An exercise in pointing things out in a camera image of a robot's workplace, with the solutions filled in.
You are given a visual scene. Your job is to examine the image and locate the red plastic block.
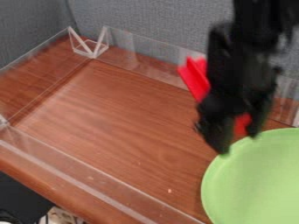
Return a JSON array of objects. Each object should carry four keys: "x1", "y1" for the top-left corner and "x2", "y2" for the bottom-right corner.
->
[{"x1": 178, "y1": 57, "x2": 251, "y2": 136}]

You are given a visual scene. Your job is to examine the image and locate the white power strip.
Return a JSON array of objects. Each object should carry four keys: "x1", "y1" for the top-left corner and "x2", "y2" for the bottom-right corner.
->
[{"x1": 36, "y1": 206, "x2": 87, "y2": 224}]

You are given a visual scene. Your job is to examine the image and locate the clear acrylic barrier wall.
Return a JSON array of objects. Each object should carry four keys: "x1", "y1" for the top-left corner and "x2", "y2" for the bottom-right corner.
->
[{"x1": 0, "y1": 27, "x2": 299, "y2": 224}]

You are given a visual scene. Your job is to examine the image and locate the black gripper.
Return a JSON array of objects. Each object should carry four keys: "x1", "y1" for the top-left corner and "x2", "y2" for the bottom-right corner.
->
[{"x1": 195, "y1": 23, "x2": 281, "y2": 154}]

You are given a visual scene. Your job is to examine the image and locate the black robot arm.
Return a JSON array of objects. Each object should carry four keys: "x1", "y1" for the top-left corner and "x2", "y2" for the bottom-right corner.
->
[{"x1": 195, "y1": 0, "x2": 299, "y2": 154}]

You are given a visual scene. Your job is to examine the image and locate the black box under table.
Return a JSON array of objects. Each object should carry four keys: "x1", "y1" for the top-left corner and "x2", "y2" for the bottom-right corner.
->
[{"x1": 0, "y1": 172, "x2": 54, "y2": 224}]

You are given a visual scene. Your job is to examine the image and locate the green plate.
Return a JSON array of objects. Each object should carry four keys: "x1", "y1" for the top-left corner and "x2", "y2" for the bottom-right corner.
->
[{"x1": 201, "y1": 128, "x2": 299, "y2": 224}]

